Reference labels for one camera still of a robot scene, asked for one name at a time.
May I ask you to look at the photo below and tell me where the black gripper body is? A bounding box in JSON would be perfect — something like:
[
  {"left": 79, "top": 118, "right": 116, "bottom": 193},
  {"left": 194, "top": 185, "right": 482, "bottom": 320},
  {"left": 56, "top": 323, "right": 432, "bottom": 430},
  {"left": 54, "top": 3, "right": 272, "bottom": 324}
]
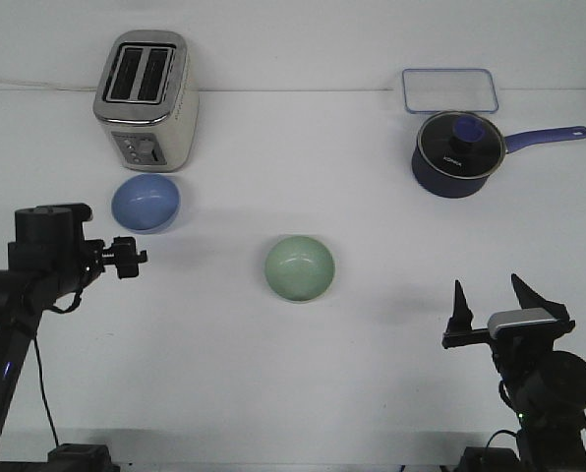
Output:
[
  {"left": 441, "top": 321, "right": 575, "bottom": 386},
  {"left": 8, "top": 203, "right": 104, "bottom": 290}
]

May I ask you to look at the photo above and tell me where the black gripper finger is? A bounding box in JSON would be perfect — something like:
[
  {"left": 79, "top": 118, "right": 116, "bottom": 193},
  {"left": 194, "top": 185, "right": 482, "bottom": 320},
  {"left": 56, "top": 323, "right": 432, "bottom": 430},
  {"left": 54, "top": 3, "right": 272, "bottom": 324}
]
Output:
[
  {"left": 446, "top": 280, "right": 473, "bottom": 332},
  {"left": 101, "top": 236, "right": 148, "bottom": 279},
  {"left": 510, "top": 273, "right": 568, "bottom": 322}
]

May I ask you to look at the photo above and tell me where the blue bowl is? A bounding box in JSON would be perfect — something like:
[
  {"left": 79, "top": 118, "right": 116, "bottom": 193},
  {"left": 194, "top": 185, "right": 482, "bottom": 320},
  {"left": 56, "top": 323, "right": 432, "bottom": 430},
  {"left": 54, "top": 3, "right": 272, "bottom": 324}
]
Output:
[{"left": 110, "top": 174, "right": 181, "bottom": 234}]

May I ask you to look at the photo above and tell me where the green bowl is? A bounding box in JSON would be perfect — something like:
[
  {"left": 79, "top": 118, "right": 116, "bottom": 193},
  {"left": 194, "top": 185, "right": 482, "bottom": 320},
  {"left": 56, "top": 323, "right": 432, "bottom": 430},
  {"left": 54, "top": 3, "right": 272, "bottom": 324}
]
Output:
[{"left": 264, "top": 235, "right": 336, "bottom": 303}]

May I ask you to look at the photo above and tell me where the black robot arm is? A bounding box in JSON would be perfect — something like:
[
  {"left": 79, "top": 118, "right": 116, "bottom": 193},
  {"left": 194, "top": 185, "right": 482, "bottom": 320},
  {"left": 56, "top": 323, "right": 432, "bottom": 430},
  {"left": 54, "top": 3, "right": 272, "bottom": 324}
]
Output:
[
  {"left": 0, "top": 204, "right": 147, "bottom": 471},
  {"left": 441, "top": 275, "right": 586, "bottom": 471}
]

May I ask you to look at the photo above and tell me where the silver two-slot toaster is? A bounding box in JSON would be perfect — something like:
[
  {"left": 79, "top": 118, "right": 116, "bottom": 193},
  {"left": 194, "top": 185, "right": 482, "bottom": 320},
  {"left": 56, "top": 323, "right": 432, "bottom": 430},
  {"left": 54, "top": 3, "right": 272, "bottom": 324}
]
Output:
[{"left": 92, "top": 29, "right": 200, "bottom": 173}]

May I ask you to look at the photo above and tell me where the glass pot lid blue knob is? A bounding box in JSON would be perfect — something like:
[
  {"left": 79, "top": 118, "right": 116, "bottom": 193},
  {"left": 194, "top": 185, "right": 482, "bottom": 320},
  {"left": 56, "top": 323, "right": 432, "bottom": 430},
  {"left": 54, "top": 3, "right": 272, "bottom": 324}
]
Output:
[{"left": 416, "top": 111, "right": 505, "bottom": 179}]

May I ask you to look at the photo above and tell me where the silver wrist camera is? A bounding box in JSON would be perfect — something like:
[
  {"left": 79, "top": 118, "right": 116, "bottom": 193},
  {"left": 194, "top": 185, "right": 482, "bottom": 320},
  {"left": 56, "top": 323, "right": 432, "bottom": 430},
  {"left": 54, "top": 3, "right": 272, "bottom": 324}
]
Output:
[{"left": 487, "top": 308, "right": 557, "bottom": 339}]

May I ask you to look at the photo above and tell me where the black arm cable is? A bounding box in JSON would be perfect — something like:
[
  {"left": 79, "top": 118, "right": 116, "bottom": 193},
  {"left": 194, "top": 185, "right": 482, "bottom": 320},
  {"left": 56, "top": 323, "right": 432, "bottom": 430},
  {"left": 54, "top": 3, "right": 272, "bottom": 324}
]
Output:
[
  {"left": 27, "top": 287, "right": 86, "bottom": 446},
  {"left": 484, "top": 383, "right": 586, "bottom": 472}
]

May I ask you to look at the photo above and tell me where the blue saucepan with handle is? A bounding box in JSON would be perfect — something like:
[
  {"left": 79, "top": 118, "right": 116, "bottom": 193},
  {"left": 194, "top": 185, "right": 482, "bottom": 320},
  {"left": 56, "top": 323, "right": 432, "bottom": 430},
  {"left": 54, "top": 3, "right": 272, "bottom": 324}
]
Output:
[{"left": 412, "top": 126, "right": 586, "bottom": 199}]

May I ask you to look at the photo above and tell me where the white toaster power cord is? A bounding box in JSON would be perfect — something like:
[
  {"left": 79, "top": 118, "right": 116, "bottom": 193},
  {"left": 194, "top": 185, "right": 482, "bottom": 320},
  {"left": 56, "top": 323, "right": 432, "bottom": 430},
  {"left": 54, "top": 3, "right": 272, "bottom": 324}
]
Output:
[{"left": 0, "top": 75, "right": 100, "bottom": 93}]

